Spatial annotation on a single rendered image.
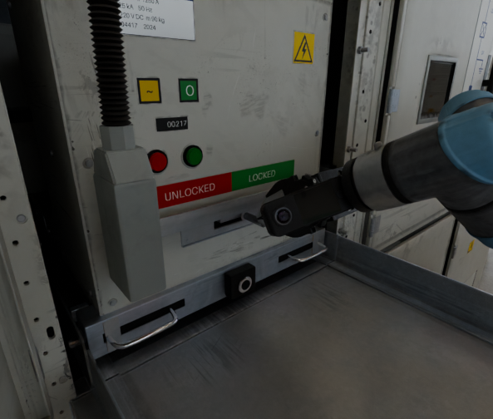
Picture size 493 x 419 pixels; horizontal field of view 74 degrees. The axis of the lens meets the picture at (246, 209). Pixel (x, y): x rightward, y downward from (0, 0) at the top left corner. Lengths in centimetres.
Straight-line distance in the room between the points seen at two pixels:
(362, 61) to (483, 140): 44
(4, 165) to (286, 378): 44
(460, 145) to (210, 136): 34
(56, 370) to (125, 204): 25
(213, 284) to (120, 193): 31
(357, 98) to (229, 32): 32
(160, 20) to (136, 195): 24
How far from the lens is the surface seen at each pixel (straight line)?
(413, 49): 89
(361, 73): 75
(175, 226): 49
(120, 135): 37
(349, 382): 55
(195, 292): 60
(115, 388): 55
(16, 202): 42
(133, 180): 37
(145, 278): 41
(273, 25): 62
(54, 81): 46
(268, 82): 61
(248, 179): 60
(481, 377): 63
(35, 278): 45
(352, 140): 76
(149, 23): 49
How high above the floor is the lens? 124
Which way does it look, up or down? 21 degrees down
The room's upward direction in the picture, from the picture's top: straight up
